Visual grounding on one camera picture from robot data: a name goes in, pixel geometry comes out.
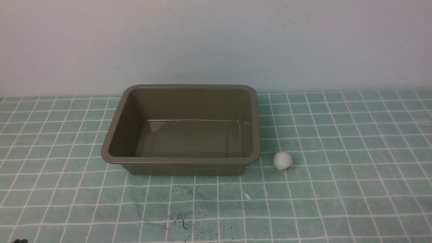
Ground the white ping-pong ball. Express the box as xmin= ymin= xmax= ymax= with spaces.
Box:
xmin=273 ymin=151 xmax=293 ymax=170

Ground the olive brown plastic bin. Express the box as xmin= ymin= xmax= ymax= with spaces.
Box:
xmin=101 ymin=84 xmax=261 ymax=176

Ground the green grid tablecloth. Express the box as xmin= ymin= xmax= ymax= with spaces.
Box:
xmin=0 ymin=89 xmax=432 ymax=243

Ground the black object at corner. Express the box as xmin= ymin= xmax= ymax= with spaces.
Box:
xmin=12 ymin=239 xmax=28 ymax=243

